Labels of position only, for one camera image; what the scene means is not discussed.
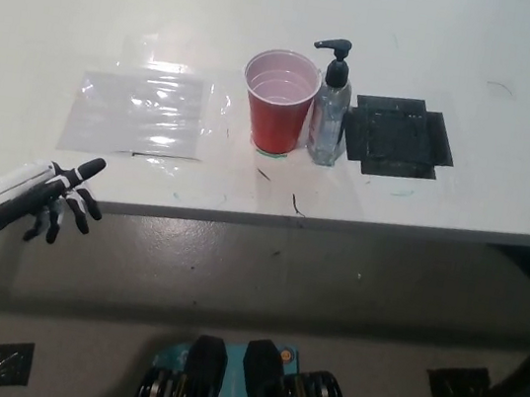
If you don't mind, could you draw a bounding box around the red plastic cup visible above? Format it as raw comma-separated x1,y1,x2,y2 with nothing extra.
232,43,326,160

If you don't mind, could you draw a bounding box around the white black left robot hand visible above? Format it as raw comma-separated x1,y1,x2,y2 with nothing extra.
0,143,112,267

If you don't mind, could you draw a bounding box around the black tape patch on table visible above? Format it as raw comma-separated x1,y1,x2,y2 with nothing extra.
336,88,463,189

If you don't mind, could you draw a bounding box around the clear plastic sheet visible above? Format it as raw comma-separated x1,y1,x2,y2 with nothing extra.
54,48,238,178

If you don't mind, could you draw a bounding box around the clear pump hand soap bottle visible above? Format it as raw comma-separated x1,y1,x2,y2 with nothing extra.
295,35,361,169

